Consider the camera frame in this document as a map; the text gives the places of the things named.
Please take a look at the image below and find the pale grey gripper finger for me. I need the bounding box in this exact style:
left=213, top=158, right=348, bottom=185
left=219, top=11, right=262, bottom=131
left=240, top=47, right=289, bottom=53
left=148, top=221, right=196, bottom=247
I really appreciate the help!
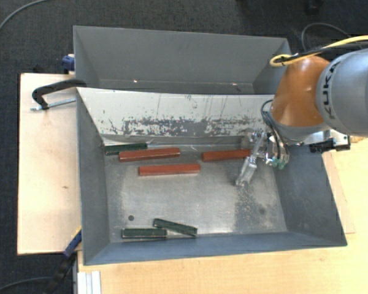
left=240, top=159, right=259, bottom=187
left=235, top=157, right=254, bottom=186

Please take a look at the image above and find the red-brown flat block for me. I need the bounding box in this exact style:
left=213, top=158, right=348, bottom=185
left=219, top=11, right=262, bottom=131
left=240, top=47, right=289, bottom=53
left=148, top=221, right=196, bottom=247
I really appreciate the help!
left=201, top=148, right=253, bottom=163
left=118, top=147, right=182, bottom=163
left=137, top=163, right=201, bottom=177

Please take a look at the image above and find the grey metal bin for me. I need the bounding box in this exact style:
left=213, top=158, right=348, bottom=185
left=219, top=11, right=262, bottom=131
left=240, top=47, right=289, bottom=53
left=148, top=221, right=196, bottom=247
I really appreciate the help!
left=72, top=25, right=348, bottom=266

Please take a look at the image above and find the dark green flat block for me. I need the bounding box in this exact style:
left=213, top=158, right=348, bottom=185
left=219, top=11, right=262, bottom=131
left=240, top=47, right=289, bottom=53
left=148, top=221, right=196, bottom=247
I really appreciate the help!
left=104, top=142, right=148, bottom=156
left=121, top=227, right=168, bottom=239
left=153, top=217, right=199, bottom=237

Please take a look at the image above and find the black cylinder on white bracket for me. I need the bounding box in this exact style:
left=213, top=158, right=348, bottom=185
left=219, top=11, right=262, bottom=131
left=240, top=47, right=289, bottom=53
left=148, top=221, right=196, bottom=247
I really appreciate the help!
left=309, top=140, right=351, bottom=154

